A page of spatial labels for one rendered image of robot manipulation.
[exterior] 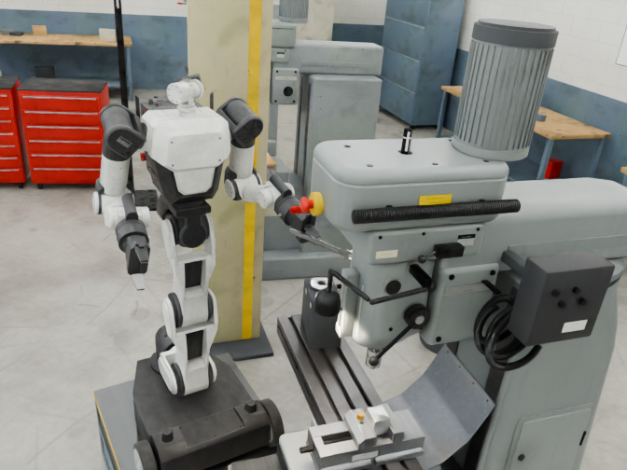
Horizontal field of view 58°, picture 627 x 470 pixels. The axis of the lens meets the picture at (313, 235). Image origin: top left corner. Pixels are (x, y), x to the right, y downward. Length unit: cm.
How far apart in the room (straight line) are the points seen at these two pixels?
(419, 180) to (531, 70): 37
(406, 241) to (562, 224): 49
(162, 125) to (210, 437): 123
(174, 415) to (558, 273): 169
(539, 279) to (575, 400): 77
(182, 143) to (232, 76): 121
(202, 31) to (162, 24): 733
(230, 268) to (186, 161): 163
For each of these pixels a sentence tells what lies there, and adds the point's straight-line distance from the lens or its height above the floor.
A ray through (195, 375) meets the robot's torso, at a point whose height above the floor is 74.
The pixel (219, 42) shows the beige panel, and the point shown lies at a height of 189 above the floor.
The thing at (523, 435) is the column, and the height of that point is 99.
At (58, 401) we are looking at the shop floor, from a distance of 357.
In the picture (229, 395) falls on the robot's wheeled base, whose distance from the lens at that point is 261.
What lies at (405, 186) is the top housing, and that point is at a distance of 137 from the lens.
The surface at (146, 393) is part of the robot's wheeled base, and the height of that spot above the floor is 57.
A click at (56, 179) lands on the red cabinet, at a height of 13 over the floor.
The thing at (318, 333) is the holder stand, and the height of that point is 102.
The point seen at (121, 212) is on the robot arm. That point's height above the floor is 158.
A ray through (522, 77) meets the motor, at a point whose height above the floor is 210.
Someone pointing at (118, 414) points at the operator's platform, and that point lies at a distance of 283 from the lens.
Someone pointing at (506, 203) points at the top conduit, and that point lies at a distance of 150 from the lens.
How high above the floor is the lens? 233
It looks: 26 degrees down
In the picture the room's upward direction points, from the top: 5 degrees clockwise
